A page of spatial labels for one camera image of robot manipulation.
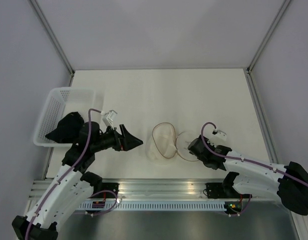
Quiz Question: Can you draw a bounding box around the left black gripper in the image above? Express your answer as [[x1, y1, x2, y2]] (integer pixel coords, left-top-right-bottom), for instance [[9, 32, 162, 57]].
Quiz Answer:
[[91, 123, 143, 152]]

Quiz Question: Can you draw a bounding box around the black bra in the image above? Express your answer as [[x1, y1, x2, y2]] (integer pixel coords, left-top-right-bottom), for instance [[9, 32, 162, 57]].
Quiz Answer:
[[45, 112, 84, 144]]

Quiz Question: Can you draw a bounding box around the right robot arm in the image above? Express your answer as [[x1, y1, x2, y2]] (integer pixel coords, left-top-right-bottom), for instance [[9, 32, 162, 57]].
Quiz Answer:
[[188, 135, 308, 216]]

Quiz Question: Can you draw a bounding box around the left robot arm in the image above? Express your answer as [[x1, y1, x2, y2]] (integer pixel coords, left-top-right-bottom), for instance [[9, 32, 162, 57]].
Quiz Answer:
[[12, 121, 143, 240]]

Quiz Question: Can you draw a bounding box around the white perforated plastic basket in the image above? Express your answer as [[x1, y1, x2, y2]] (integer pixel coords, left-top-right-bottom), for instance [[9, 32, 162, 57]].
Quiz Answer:
[[33, 87, 104, 148]]

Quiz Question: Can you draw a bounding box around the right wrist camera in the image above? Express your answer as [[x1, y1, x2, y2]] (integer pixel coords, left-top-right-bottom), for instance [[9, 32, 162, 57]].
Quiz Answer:
[[212, 129, 227, 141]]

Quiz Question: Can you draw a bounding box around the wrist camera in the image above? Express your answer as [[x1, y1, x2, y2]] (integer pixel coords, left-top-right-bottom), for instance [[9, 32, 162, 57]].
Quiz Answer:
[[102, 110, 117, 128], [212, 129, 227, 141]]

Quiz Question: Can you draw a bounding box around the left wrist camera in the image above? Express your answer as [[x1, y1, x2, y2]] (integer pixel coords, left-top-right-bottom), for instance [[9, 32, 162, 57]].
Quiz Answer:
[[102, 110, 117, 128]]

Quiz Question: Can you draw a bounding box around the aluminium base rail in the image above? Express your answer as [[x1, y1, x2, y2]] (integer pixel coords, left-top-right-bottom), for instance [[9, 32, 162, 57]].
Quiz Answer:
[[28, 177, 301, 200]]

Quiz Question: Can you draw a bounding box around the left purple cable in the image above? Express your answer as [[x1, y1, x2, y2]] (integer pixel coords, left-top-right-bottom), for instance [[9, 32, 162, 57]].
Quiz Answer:
[[25, 108, 107, 240]]

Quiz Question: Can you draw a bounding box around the purple cable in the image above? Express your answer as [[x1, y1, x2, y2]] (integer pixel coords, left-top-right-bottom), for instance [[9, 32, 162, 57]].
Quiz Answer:
[[25, 108, 107, 240], [201, 121, 308, 187]]

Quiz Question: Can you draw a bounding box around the white slotted cable duct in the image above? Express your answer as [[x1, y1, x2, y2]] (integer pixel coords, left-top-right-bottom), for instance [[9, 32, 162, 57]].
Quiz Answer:
[[77, 200, 226, 212]]

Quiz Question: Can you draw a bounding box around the right aluminium frame post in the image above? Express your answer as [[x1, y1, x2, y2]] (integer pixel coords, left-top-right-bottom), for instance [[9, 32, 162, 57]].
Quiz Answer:
[[245, 0, 293, 73]]

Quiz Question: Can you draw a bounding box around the aluminium frame post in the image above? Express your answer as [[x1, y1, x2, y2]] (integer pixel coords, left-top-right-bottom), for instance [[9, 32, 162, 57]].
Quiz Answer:
[[245, 0, 293, 73], [28, 0, 75, 76]]

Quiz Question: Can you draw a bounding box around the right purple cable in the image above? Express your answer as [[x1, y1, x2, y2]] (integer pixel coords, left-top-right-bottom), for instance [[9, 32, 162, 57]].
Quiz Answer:
[[201, 121, 308, 187]]

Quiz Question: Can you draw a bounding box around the left aluminium frame post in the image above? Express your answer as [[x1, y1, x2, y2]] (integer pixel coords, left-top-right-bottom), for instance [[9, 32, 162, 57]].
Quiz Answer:
[[28, 0, 75, 76]]

